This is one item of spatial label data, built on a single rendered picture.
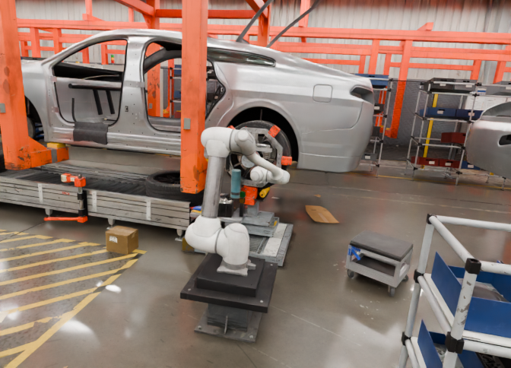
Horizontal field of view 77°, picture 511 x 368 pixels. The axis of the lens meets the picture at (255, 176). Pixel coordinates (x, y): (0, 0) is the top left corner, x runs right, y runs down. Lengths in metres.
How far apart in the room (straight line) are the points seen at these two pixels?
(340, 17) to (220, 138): 10.88
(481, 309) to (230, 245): 1.25
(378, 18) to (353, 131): 9.70
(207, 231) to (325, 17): 11.11
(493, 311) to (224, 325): 1.45
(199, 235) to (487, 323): 1.41
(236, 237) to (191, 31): 1.73
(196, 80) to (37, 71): 2.17
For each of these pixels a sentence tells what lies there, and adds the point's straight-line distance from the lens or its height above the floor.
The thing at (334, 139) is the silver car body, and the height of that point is 1.06.
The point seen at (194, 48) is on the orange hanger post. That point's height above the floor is 1.75.
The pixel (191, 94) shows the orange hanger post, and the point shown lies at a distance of 2.85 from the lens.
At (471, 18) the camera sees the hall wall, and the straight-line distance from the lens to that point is 13.35.
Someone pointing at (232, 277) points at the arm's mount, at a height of 0.36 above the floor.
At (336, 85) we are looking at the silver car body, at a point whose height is 1.55.
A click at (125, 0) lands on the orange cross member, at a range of 5.62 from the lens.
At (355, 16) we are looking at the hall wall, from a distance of 12.59.
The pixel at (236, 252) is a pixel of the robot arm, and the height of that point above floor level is 0.51.
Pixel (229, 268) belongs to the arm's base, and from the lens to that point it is 2.01.
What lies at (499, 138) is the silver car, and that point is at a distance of 4.08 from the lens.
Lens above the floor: 1.38
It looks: 13 degrees down
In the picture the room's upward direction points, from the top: 4 degrees clockwise
